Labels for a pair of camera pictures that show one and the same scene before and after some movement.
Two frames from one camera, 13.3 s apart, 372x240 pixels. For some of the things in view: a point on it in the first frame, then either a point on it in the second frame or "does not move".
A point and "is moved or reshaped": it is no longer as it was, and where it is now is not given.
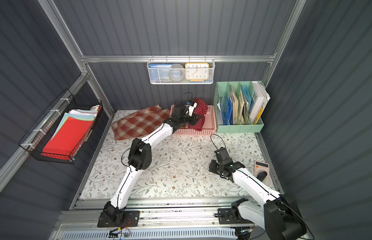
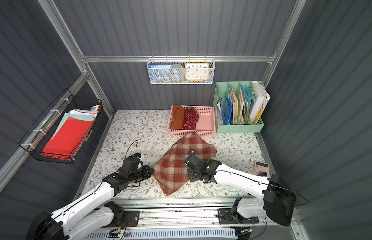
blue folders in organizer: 226,110 does not move
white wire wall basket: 181,71 does not move
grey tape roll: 176,72 does not move
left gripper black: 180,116 → 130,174
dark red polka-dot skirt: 201,109 is moved or reshaped
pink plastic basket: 209,127 does not move
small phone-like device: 260,167 does not move
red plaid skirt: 140,123 → 171,170
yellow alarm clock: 197,72 does not move
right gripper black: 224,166 → 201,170
